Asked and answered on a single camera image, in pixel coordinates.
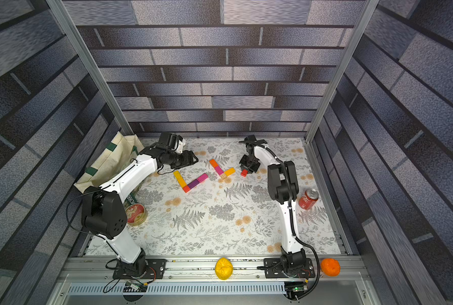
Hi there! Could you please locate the yellow wooden block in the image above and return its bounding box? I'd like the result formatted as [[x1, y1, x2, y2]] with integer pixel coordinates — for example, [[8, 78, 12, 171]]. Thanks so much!
[[173, 170, 183, 183]]

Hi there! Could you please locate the yellow-orange wooden block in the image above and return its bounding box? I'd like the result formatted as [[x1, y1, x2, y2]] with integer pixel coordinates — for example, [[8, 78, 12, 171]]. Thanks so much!
[[224, 168, 235, 176]]

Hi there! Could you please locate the slotted metal cable tray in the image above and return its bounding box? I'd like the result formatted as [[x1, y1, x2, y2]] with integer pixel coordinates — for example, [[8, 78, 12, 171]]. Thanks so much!
[[67, 281, 287, 296]]

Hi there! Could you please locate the orange wooden block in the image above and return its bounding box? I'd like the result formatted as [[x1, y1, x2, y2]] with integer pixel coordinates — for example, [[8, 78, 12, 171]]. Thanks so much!
[[209, 160, 219, 168]]

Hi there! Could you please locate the orange-yellow wooden block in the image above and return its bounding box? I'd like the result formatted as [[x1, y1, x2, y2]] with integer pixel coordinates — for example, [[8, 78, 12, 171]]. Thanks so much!
[[178, 178, 188, 188]]

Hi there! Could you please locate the cream green tote bag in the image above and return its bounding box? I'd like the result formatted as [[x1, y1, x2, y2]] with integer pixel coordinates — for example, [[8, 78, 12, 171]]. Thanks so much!
[[74, 132, 144, 193]]

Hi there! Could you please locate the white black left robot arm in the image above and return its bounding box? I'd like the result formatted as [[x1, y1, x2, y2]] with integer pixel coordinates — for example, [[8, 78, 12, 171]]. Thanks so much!
[[81, 132, 198, 276]]

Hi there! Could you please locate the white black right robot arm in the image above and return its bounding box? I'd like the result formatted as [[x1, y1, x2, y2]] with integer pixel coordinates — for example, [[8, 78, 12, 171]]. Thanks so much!
[[240, 135, 306, 277]]

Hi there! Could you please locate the magenta wooden block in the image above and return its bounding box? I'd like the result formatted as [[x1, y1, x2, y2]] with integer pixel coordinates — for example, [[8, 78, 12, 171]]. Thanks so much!
[[197, 174, 208, 183]]

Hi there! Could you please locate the pink wooden block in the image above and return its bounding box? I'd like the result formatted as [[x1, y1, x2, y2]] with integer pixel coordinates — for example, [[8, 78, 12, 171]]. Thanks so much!
[[214, 166, 225, 177]]

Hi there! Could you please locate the red soda can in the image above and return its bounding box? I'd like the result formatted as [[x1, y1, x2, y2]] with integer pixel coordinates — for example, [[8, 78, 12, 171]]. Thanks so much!
[[298, 188, 319, 210]]

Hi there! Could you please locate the round red tin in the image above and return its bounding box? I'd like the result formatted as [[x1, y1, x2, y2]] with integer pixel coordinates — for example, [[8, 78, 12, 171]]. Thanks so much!
[[125, 204, 148, 226]]

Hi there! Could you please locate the orange mandarin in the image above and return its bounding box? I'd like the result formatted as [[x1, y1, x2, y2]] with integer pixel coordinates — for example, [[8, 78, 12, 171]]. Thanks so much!
[[320, 258, 341, 277]]

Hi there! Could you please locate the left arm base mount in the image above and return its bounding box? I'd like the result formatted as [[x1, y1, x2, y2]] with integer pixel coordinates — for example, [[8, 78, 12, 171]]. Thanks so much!
[[113, 259, 167, 280]]

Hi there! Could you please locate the purple wooden block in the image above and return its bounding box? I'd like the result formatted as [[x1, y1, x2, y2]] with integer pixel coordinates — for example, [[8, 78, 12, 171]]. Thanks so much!
[[188, 180, 200, 189]]

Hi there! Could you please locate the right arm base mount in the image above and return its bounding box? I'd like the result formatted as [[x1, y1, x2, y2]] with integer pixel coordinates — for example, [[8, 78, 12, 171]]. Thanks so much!
[[263, 258, 316, 279]]

